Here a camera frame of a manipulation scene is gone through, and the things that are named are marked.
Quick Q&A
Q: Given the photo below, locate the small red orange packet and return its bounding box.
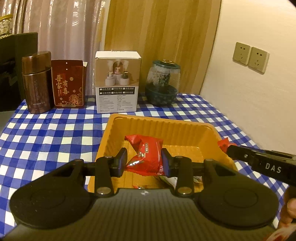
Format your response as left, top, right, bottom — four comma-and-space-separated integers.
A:
217, 137, 237, 153

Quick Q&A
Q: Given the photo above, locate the red crinkled snack packet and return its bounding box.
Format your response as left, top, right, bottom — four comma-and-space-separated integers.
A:
125, 135, 164, 176

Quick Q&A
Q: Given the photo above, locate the red square candy packet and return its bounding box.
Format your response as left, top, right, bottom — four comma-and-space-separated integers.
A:
132, 185, 151, 189

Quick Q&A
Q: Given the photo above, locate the person right hand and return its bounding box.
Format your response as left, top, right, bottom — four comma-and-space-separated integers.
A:
277, 186, 296, 229

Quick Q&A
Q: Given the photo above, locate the orange plastic tray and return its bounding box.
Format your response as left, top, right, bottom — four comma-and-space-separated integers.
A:
87, 113, 239, 194

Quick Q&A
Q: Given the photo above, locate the blue white checkered tablecloth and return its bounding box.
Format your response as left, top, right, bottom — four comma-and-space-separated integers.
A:
0, 93, 290, 235

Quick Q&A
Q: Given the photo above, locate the green glass jar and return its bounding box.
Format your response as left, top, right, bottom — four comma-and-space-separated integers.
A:
145, 60, 181, 106

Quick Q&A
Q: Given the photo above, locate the brown metal canister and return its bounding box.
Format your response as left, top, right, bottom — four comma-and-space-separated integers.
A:
22, 51, 54, 114

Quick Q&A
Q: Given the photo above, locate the dark red gift box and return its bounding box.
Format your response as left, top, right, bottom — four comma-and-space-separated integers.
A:
51, 60, 88, 108

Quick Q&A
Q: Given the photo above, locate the white humidifier carton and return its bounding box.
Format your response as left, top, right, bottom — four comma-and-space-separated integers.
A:
94, 51, 142, 114

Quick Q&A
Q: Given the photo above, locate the black appliance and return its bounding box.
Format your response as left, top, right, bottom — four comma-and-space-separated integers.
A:
0, 32, 38, 111

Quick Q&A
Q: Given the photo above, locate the pink curtain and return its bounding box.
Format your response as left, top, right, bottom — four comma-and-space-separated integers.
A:
1, 0, 110, 95

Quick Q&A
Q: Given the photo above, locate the glass jar with label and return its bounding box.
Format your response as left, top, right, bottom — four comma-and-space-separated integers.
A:
0, 14, 13, 38

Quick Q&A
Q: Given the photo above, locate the right double wall socket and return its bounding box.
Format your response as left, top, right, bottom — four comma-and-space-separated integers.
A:
248, 47, 269, 74

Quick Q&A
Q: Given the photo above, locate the double wall socket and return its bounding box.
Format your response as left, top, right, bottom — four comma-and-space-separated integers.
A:
248, 47, 269, 74
233, 42, 251, 65

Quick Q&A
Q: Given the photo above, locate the left double wall socket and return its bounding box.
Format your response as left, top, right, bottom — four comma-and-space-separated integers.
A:
233, 42, 251, 65

